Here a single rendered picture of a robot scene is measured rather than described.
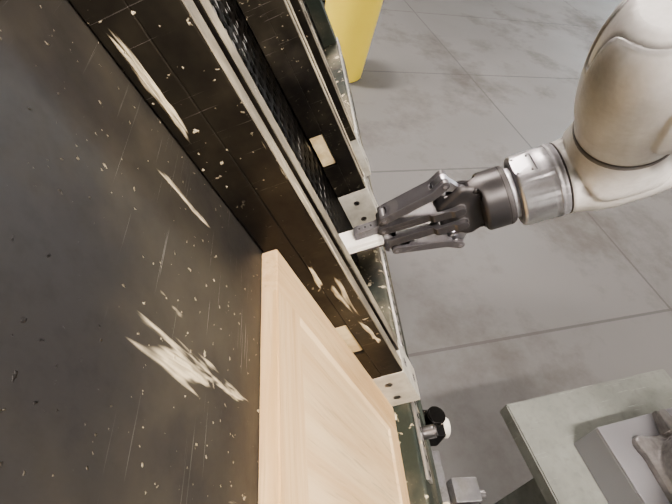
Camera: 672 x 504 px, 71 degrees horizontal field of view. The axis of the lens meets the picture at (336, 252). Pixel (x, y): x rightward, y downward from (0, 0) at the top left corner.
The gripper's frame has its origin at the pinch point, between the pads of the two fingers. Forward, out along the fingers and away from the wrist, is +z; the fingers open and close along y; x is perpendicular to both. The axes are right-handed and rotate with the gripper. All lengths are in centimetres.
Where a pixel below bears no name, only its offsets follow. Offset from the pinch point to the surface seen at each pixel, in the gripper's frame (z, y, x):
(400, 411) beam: 5.2, -38.0, 8.6
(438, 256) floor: -7, -151, -112
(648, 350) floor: -88, -200, -60
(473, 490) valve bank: -3, -58, 19
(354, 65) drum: 12, -124, -279
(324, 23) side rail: 7, -29, -137
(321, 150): 7.4, -11.6, -38.0
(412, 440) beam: 4.0, -38.0, 14.1
